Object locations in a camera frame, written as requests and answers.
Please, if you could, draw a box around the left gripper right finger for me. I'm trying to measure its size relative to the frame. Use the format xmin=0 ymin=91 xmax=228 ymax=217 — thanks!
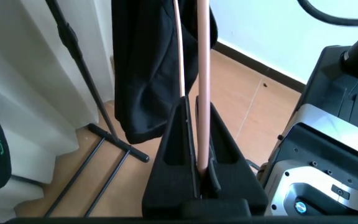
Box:
xmin=195 ymin=96 xmax=269 ymax=217

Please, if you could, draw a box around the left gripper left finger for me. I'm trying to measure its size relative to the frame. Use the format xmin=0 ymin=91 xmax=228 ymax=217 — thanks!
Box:
xmin=141 ymin=95 xmax=200 ymax=218

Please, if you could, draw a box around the pink clothes hanger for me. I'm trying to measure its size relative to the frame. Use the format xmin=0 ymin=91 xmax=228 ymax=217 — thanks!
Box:
xmin=172 ymin=0 xmax=211 ymax=177

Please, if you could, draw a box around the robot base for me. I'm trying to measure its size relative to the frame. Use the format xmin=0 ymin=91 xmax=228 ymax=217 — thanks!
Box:
xmin=257 ymin=29 xmax=358 ymax=217

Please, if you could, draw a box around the black clothes rack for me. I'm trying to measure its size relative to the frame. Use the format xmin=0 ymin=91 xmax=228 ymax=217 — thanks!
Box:
xmin=44 ymin=0 xmax=150 ymax=218

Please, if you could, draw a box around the white curtain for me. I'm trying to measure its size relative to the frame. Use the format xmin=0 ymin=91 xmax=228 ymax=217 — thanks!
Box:
xmin=0 ymin=0 xmax=116 ymax=223

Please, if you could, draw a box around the black cable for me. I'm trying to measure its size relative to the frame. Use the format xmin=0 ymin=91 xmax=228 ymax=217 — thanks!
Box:
xmin=296 ymin=0 xmax=358 ymax=27

